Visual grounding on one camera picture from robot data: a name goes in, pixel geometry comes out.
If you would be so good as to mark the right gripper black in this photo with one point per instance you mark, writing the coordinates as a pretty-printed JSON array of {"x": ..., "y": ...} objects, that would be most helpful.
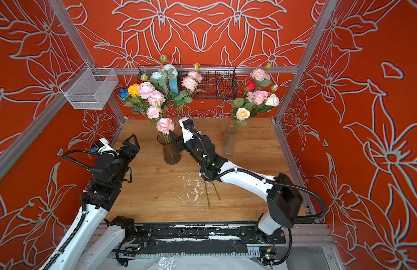
[{"x": 177, "y": 139}]

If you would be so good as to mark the aluminium back crossbar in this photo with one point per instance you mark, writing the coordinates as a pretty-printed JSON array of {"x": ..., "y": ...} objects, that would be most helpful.
[{"x": 238, "y": 70}]

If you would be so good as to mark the white rose bud stem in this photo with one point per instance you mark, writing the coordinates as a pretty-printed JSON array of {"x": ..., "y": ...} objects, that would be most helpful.
[{"x": 211, "y": 187}]

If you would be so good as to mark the aluminium frame post left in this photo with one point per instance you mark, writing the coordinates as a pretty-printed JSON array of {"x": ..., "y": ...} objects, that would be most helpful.
[{"x": 82, "y": 49}]

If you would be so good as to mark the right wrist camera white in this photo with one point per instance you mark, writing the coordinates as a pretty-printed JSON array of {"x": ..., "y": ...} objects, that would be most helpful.
[{"x": 186, "y": 124}]

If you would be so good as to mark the blue rose stem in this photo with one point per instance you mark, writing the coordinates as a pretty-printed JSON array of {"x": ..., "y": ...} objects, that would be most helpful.
[{"x": 123, "y": 94}]

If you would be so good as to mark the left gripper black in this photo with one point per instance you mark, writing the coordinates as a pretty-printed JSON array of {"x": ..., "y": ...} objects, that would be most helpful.
[{"x": 135, "y": 148}]

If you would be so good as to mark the aluminium frame post right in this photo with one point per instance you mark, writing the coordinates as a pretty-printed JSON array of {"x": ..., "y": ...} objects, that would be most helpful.
[{"x": 319, "y": 27}]

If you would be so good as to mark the pink peony stem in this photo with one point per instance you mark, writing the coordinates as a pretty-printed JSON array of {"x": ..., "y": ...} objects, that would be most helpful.
[
  {"x": 190, "y": 86},
  {"x": 261, "y": 78},
  {"x": 152, "y": 96},
  {"x": 163, "y": 124}
]

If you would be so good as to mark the pink rose stem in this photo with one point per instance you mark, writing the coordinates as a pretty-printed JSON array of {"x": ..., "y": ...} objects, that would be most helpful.
[{"x": 257, "y": 98}]

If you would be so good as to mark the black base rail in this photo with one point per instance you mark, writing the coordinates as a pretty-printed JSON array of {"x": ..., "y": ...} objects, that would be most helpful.
[{"x": 239, "y": 239}]

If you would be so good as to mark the red rose stem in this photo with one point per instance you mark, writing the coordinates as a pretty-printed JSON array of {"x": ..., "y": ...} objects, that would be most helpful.
[{"x": 249, "y": 87}]

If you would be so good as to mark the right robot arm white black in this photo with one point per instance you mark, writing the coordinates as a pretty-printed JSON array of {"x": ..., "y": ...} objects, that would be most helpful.
[{"x": 284, "y": 199}]

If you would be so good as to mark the clear ribbed glass vase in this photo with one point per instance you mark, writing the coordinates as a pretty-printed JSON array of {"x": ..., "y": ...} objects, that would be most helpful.
[{"x": 230, "y": 141}]

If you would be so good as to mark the yellow rose stem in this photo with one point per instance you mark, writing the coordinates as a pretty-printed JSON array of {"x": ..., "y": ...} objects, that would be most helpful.
[{"x": 139, "y": 106}]

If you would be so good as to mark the black wire basket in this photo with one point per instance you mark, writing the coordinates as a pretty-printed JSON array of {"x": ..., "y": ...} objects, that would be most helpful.
[{"x": 216, "y": 85}]

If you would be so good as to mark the aluminium frame post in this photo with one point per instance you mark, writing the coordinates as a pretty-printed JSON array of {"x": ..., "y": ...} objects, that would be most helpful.
[
  {"x": 319, "y": 27},
  {"x": 82, "y": 49}
]

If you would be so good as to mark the pale blue peony stem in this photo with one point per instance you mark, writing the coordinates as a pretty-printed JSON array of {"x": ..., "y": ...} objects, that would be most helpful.
[{"x": 160, "y": 79}]

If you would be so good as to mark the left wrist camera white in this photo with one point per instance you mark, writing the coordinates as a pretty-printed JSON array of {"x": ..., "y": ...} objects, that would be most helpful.
[{"x": 102, "y": 146}]

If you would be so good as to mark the blue card in basket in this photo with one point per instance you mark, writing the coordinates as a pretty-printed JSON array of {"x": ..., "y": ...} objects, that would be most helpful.
[{"x": 173, "y": 85}]

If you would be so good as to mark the brown glass vase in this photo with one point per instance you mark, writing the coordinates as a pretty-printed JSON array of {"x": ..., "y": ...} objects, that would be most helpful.
[{"x": 170, "y": 150}]

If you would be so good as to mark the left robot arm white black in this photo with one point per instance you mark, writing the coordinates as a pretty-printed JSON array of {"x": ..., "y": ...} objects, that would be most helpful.
[{"x": 107, "y": 177}]

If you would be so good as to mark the peach rose stem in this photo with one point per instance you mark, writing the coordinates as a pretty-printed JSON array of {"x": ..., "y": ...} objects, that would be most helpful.
[{"x": 238, "y": 119}]

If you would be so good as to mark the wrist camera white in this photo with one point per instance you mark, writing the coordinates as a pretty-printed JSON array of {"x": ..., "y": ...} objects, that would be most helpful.
[
  {"x": 102, "y": 146},
  {"x": 186, "y": 124}
]

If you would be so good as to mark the clear acrylic wall box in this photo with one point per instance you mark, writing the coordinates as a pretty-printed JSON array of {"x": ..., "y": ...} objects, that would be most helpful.
[{"x": 89, "y": 88}]

